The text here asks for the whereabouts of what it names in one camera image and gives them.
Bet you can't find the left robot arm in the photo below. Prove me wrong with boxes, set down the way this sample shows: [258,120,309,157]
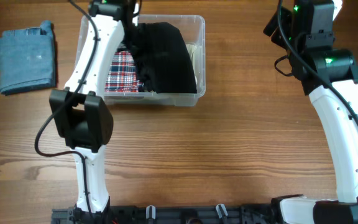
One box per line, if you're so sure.
[49,1,140,223]

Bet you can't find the plaid shirt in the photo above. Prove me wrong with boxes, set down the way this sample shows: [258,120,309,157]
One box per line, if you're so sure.
[105,50,143,93]

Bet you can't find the black garment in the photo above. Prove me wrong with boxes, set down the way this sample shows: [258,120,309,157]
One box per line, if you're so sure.
[124,22,197,94]

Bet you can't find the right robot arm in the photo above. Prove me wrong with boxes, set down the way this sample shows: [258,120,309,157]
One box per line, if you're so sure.
[264,1,358,223]

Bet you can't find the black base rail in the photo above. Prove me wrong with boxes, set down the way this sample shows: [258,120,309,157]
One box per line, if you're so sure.
[50,203,276,224]

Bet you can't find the blue denim jeans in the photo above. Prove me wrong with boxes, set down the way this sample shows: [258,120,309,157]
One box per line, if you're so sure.
[0,21,56,95]

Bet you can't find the clear plastic storage bin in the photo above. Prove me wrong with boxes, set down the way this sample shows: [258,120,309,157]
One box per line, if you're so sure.
[80,15,206,106]

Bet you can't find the cream cloth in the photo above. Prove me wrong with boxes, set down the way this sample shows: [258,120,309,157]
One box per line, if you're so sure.
[186,44,200,85]

